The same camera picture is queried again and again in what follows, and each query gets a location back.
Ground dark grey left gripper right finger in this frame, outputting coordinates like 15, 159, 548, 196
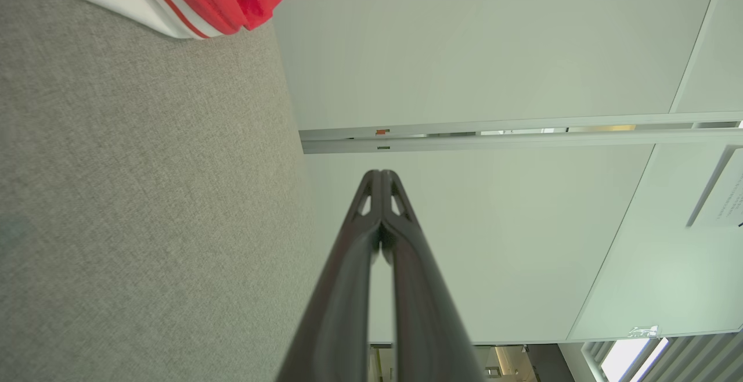
381, 170, 486, 382

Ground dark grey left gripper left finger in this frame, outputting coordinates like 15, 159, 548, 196
277, 170, 383, 382

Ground white window blinds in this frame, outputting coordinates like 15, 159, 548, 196
580, 336, 743, 382

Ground white paper notice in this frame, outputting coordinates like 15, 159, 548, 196
688, 147, 743, 229

